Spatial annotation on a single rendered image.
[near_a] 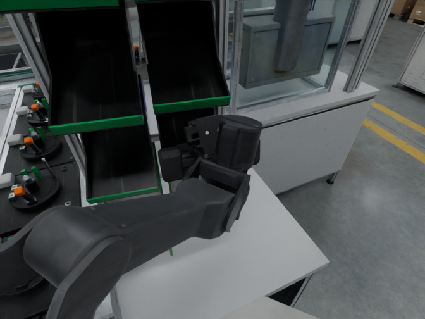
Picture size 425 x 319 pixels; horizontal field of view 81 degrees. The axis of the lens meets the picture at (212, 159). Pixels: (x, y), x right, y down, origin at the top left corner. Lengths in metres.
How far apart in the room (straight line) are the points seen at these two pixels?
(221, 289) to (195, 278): 0.08
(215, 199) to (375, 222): 2.02
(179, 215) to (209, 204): 0.06
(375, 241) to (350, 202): 0.35
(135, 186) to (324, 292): 1.47
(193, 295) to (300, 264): 0.32
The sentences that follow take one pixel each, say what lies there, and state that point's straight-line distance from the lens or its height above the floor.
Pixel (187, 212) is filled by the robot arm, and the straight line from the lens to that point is 0.23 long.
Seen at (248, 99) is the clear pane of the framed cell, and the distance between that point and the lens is 1.38.
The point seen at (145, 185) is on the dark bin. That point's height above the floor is 1.20.
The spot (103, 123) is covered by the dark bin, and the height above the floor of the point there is 1.36.
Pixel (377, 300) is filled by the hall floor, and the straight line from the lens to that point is 1.91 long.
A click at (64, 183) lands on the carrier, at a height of 0.97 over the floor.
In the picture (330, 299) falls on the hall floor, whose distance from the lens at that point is 1.80.
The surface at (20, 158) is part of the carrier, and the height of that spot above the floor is 0.97.
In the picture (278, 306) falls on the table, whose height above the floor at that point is 0.86.
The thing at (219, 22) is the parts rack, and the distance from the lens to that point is 0.53.
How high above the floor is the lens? 1.57
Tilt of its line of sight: 41 degrees down
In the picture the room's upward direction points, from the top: straight up
